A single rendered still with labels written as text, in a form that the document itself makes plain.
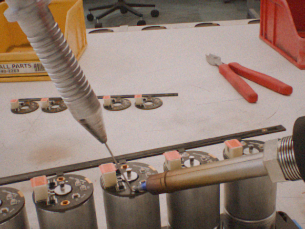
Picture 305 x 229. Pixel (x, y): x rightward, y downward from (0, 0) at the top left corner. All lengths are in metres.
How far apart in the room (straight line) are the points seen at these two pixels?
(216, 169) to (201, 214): 0.05
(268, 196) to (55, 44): 0.12
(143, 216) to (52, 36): 0.09
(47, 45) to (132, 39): 0.46
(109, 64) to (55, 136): 0.17
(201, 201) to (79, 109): 0.07
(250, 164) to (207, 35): 0.46
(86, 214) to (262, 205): 0.08
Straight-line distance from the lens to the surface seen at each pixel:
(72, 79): 0.16
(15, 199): 0.20
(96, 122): 0.17
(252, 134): 0.24
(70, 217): 0.20
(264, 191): 0.22
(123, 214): 0.20
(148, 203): 0.20
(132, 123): 0.39
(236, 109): 0.41
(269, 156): 0.16
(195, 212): 0.21
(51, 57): 0.16
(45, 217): 0.20
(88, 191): 0.20
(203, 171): 0.17
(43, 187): 0.20
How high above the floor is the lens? 0.92
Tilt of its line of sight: 25 degrees down
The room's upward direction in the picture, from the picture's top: 4 degrees counter-clockwise
